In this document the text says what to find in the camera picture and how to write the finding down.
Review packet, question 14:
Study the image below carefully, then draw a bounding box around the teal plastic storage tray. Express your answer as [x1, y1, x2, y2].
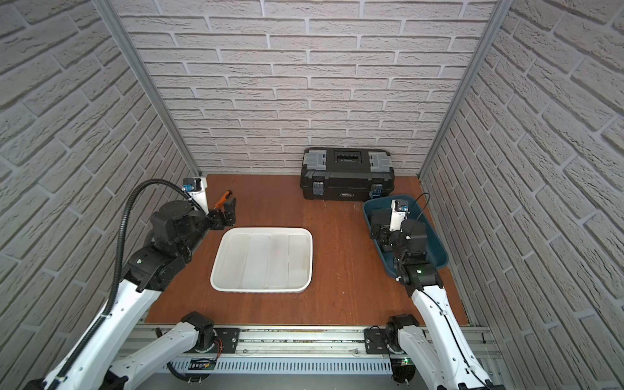
[362, 194, 448, 269]

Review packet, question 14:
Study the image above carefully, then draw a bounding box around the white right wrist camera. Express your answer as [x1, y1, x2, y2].
[388, 199, 410, 232]

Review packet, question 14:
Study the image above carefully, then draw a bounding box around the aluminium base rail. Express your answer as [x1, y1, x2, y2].
[119, 323, 509, 383]

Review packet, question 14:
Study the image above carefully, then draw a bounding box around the white plastic storage box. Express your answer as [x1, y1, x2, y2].
[211, 227, 313, 293]

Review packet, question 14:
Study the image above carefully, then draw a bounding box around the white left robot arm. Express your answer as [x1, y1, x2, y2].
[25, 193, 236, 389]

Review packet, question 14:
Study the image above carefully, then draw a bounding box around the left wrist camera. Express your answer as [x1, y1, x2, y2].
[182, 177, 210, 215]

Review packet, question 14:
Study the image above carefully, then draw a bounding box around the black plastic toolbox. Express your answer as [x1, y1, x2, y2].
[300, 147, 395, 202]

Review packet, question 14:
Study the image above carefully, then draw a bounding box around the orange handled screwdriver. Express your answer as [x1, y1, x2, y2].
[214, 190, 232, 209]

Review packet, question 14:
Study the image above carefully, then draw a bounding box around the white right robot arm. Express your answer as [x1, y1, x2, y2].
[370, 215, 505, 389]

